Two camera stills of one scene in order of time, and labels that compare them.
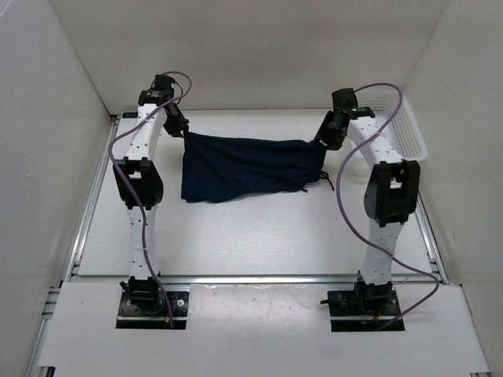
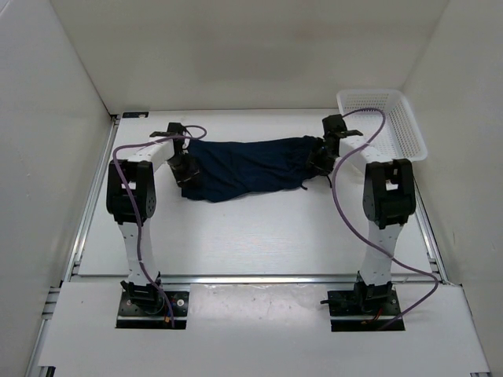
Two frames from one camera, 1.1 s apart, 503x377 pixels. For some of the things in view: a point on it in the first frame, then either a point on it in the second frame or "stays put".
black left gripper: (181, 124) to (192, 172)
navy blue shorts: (216, 166) stays put
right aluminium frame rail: (435, 256) stays put
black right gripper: (323, 133) to (324, 168)
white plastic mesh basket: (392, 112) stays put
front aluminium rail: (194, 280) stays put
